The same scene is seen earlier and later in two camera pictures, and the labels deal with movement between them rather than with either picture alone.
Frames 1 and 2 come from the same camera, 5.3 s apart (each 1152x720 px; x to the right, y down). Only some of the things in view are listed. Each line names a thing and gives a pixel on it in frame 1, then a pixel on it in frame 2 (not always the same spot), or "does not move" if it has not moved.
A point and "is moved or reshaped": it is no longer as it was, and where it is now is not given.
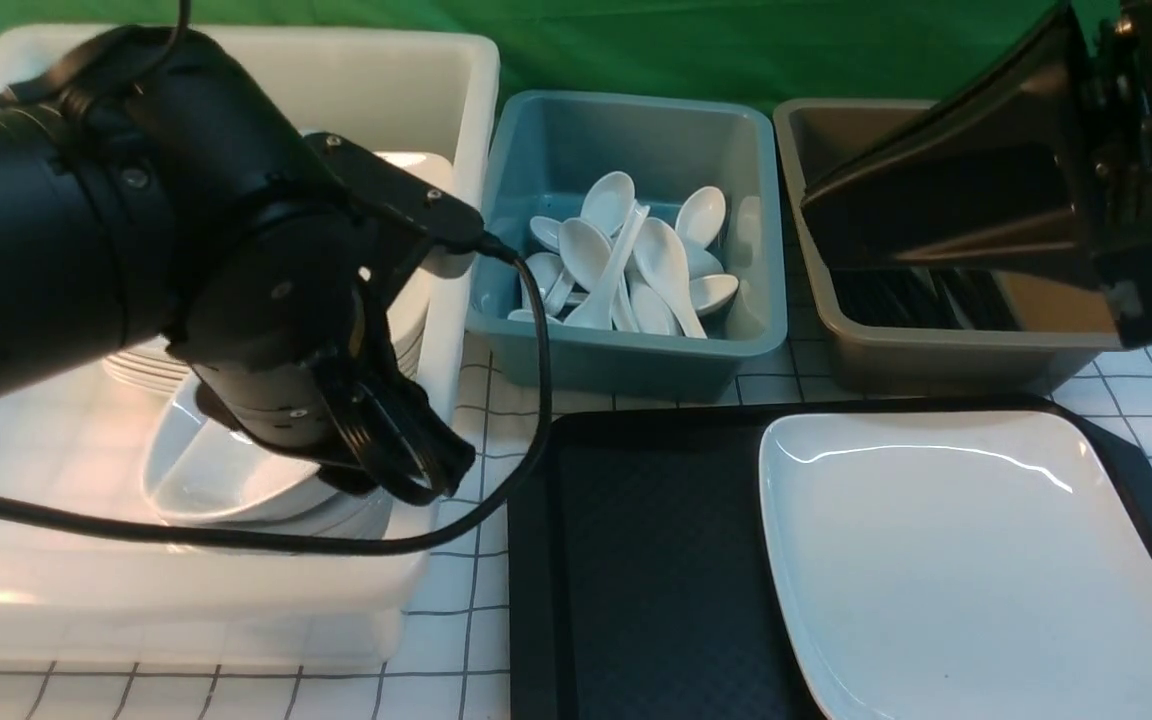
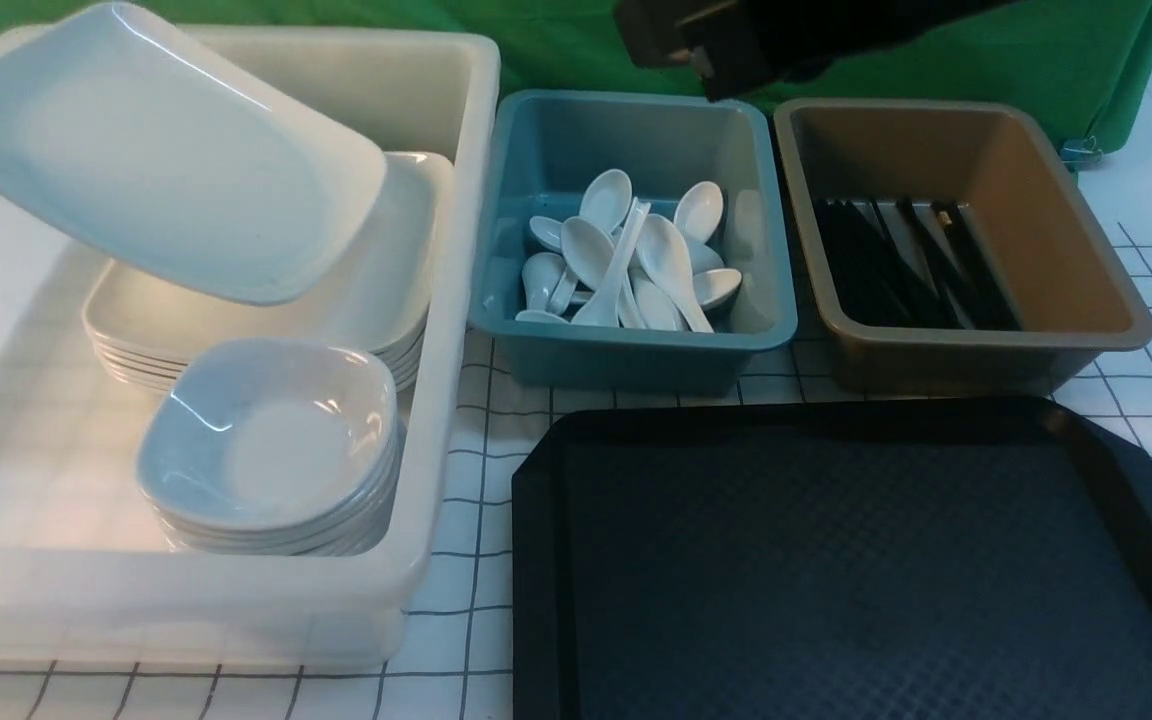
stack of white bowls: x=204 y=474 does not move
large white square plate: x=974 y=565 is moved or reshaped
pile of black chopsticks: x=932 y=298 does not move
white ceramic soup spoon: x=596 y=313 does not move
